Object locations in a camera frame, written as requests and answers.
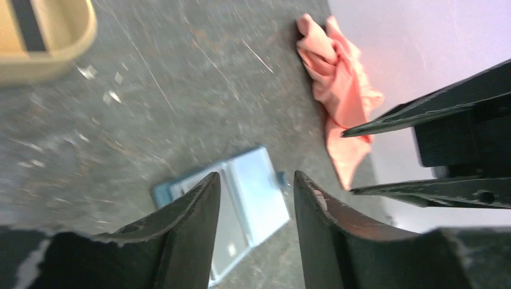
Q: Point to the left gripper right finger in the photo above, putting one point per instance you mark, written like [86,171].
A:
[343,248]

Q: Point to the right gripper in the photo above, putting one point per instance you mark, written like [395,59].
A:
[462,129]

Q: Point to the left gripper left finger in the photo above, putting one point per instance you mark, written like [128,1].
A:
[170,248]

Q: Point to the blue card holder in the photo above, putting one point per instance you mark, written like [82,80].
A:
[252,206]

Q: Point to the beige card tray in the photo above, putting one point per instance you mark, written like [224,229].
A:
[69,29]

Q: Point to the gold card with stripe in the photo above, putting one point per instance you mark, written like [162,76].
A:
[20,31]

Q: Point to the pink cloth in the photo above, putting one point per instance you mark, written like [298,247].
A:
[340,84]

